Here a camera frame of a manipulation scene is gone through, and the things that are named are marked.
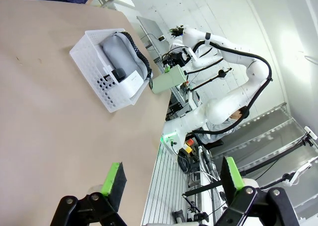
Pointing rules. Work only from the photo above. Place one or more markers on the green-tipped left gripper left finger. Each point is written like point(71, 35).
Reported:
point(113, 186)

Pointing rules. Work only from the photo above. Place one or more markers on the green-tipped left gripper right finger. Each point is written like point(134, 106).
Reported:
point(236, 183)

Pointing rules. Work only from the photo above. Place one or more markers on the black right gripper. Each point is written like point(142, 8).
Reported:
point(175, 59)

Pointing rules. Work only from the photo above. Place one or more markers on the light green plastic cup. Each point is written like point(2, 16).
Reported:
point(166, 80)

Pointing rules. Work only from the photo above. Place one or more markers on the white printed cardboard box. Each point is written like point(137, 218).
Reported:
point(131, 84)

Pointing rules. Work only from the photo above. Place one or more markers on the grey pouch with black zipper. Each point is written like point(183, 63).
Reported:
point(118, 49)

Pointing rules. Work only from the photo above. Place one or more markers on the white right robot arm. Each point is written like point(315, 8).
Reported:
point(221, 109)

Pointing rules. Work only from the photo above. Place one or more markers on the white perforated plastic basket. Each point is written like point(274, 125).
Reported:
point(87, 59)

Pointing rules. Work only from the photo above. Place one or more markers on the grey flat desk panel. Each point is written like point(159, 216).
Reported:
point(150, 29)

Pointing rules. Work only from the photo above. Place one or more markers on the red yellow emergency stop button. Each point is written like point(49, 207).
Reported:
point(188, 145)

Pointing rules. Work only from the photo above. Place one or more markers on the seated person in grey shirt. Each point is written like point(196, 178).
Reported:
point(231, 123)

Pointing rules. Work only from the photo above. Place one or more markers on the black camera boom pole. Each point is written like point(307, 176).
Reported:
point(273, 159)

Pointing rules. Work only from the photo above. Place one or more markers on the aluminium slotted base plate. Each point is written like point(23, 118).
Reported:
point(161, 186)

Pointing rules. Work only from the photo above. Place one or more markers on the white bracket mounted camera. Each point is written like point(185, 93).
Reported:
point(296, 173)

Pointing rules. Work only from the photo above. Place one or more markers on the white camera on boom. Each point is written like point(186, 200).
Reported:
point(311, 133)

